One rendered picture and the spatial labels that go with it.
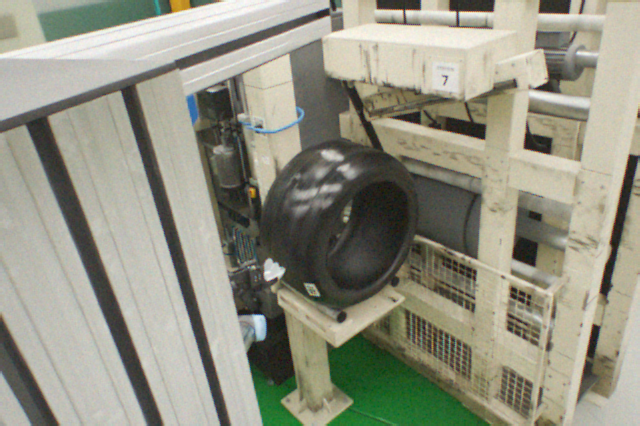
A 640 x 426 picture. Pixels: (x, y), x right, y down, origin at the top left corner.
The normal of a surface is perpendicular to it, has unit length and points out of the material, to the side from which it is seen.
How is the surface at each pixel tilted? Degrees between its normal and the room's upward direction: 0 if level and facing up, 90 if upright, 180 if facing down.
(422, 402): 0
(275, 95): 90
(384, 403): 0
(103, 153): 90
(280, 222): 65
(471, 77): 90
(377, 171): 80
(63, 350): 90
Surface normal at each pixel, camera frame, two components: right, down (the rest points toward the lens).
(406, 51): -0.76, 0.38
